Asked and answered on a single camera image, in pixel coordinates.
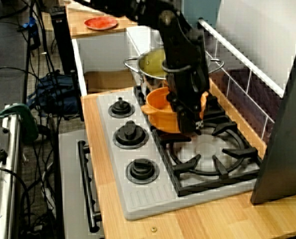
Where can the orange plastic pot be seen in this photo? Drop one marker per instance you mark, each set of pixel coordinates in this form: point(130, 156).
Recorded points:
point(160, 117)

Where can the brown cardboard sheet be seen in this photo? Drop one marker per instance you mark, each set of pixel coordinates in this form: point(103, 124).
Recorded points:
point(105, 82)

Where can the black stove knob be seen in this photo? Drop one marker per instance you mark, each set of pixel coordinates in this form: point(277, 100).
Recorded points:
point(142, 170)
point(121, 107)
point(130, 135)

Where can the silver aluminium frame post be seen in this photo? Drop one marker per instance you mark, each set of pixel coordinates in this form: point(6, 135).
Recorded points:
point(6, 186)

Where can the white cutting board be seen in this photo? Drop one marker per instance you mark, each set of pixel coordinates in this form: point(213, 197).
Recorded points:
point(80, 10)

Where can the dark side panel board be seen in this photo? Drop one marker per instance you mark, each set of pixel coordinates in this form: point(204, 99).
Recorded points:
point(282, 149)

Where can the blue backpack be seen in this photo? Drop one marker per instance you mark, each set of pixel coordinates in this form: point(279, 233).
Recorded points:
point(58, 94)

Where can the stainless steel pot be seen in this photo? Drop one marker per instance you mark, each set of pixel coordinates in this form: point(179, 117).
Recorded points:
point(153, 62)

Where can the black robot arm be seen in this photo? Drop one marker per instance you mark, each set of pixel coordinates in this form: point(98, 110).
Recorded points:
point(178, 42)

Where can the red plate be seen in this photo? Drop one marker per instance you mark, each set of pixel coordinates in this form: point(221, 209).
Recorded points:
point(100, 23)

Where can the blue tape piece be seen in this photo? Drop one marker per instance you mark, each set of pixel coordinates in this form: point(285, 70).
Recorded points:
point(31, 23)

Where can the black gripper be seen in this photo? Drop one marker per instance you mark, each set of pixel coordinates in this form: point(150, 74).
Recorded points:
point(188, 89)

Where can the black upright box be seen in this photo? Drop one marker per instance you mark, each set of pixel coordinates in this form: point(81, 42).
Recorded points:
point(62, 44)

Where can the white oven door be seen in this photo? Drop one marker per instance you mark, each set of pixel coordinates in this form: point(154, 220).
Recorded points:
point(70, 186)

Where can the grey stove top plate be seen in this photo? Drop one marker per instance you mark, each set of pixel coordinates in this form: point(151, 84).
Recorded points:
point(148, 199)

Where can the white sink basin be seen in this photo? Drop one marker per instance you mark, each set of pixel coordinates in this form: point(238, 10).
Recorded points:
point(100, 54)

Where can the small brass screw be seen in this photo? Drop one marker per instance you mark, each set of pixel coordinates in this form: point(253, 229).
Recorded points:
point(153, 229)

